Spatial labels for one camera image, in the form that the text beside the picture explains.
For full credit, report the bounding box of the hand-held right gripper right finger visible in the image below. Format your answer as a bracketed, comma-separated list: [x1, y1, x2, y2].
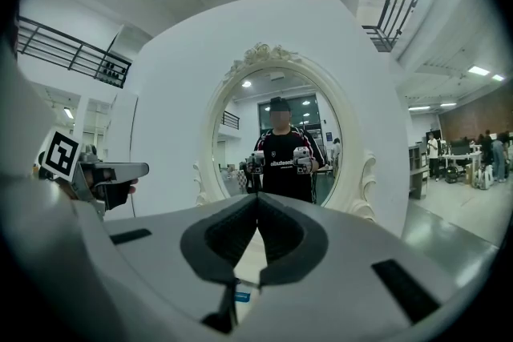
[235, 191, 498, 342]

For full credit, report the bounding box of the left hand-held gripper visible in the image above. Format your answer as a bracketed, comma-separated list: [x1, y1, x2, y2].
[39, 130, 150, 221]

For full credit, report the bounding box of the black computer monitor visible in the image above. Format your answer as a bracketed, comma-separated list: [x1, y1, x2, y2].
[450, 139, 471, 156]

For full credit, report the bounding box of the white office desk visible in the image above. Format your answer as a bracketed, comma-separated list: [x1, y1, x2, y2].
[440, 150, 482, 181]

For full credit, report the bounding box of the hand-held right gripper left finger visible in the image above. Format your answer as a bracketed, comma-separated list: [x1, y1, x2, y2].
[103, 191, 258, 324]

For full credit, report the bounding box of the oval white framed mirror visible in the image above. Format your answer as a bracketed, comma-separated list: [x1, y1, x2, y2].
[193, 42, 380, 223]

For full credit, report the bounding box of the white ornate dressing table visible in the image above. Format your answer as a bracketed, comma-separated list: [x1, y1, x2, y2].
[233, 227, 269, 289]

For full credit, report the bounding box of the person's left hand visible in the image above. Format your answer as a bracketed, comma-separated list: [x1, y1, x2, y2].
[90, 167, 139, 213]

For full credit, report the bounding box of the grey cabinet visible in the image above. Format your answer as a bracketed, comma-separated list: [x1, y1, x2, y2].
[408, 143, 430, 199]

